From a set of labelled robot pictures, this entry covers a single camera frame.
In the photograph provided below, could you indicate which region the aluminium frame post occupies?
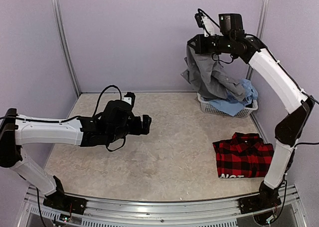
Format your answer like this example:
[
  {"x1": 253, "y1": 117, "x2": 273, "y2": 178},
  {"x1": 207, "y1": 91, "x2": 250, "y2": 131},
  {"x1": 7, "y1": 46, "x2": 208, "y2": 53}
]
[
  {"x1": 51, "y1": 0, "x2": 82, "y2": 98},
  {"x1": 245, "y1": 0, "x2": 272, "y2": 82}
]

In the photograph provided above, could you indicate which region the grey long sleeve shirt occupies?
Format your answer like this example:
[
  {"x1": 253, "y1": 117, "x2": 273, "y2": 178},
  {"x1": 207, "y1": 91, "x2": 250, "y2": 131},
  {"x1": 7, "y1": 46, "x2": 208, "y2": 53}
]
[{"x1": 181, "y1": 34, "x2": 246, "y2": 102}]

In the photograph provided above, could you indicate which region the white plastic laundry basket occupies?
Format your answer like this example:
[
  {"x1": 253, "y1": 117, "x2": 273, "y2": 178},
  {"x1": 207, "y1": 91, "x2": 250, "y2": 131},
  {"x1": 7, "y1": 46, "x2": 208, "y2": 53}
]
[{"x1": 197, "y1": 93, "x2": 258, "y2": 118}]

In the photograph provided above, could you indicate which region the right aluminium frame post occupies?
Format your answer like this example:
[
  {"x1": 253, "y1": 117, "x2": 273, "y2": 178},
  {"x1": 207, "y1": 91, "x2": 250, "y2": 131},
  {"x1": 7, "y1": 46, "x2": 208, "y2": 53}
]
[{"x1": 245, "y1": 0, "x2": 272, "y2": 82}]

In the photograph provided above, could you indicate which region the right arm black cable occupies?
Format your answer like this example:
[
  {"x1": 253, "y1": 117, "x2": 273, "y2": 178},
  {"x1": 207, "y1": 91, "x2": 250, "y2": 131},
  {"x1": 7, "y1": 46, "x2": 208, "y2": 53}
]
[{"x1": 198, "y1": 8, "x2": 319, "y2": 147}]

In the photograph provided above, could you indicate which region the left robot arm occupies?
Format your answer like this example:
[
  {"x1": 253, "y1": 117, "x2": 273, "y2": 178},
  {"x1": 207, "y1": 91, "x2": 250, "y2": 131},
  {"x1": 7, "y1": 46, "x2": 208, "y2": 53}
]
[{"x1": 0, "y1": 97, "x2": 152, "y2": 210}]

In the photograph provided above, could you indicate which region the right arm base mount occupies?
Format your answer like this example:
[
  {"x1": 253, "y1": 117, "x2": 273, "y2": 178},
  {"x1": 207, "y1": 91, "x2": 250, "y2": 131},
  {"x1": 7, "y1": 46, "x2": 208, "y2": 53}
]
[{"x1": 238, "y1": 182, "x2": 281, "y2": 214}]

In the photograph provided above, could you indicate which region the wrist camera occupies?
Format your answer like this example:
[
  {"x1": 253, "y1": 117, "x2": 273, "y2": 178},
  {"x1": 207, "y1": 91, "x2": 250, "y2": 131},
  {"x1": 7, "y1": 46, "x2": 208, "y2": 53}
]
[
  {"x1": 194, "y1": 8, "x2": 219, "y2": 37},
  {"x1": 122, "y1": 92, "x2": 136, "y2": 107}
]

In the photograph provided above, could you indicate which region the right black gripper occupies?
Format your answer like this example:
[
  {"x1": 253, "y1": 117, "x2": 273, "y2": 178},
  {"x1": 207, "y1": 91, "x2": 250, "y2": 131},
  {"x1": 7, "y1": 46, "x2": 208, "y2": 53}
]
[{"x1": 189, "y1": 34, "x2": 234, "y2": 54}]

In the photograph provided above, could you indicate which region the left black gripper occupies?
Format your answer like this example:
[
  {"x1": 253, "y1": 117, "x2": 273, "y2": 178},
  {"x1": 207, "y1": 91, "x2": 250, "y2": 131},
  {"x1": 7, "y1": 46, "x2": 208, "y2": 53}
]
[{"x1": 107, "y1": 114, "x2": 152, "y2": 143}]

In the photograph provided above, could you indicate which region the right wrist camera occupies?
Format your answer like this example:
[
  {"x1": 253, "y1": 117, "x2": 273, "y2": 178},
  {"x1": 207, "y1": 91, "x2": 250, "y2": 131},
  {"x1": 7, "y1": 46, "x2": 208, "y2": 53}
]
[{"x1": 194, "y1": 8, "x2": 219, "y2": 37}]

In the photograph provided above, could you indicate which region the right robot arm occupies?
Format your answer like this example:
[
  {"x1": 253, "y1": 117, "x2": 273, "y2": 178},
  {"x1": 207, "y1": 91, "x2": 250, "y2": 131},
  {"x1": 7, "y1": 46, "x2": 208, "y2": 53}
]
[{"x1": 188, "y1": 8, "x2": 316, "y2": 209}]

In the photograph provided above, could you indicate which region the front aluminium rail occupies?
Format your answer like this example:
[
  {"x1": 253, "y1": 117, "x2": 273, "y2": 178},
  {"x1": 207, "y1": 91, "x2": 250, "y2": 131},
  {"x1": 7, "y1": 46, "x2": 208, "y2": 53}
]
[{"x1": 18, "y1": 184, "x2": 306, "y2": 227}]

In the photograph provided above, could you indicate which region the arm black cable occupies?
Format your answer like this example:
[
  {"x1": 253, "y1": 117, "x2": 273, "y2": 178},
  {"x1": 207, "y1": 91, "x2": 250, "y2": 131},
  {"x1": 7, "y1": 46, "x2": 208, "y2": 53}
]
[
  {"x1": 92, "y1": 85, "x2": 127, "y2": 152},
  {"x1": 198, "y1": 8, "x2": 319, "y2": 147}
]

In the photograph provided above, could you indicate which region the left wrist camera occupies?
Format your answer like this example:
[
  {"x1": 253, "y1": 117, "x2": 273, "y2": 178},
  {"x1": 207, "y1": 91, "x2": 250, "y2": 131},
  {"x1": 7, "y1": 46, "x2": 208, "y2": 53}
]
[{"x1": 122, "y1": 92, "x2": 136, "y2": 107}]

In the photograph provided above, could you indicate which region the left aluminium frame post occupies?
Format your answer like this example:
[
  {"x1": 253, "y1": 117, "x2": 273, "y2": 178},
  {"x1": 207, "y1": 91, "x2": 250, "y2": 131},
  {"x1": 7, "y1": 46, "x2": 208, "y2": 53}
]
[{"x1": 51, "y1": 0, "x2": 82, "y2": 98}]

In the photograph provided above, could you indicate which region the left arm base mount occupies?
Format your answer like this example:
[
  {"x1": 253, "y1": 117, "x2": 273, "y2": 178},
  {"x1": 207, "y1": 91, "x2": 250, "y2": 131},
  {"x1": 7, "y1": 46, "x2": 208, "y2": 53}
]
[{"x1": 43, "y1": 192, "x2": 87, "y2": 215}]

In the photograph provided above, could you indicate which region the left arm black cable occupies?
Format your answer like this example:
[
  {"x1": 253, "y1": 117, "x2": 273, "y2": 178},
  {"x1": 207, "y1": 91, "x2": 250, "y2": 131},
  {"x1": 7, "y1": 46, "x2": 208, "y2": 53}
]
[{"x1": 92, "y1": 85, "x2": 127, "y2": 152}]

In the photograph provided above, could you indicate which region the red black plaid shirt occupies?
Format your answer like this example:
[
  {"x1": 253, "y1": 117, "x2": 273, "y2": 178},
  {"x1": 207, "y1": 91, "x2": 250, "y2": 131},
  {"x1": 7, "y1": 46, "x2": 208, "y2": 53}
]
[{"x1": 212, "y1": 132, "x2": 274, "y2": 179}]

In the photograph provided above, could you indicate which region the light blue shirt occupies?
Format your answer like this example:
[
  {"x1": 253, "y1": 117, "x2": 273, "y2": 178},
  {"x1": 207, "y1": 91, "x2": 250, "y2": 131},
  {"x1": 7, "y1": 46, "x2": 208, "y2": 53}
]
[{"x1": 207, "y1": 79, "x2": 259, "y2": 118}]

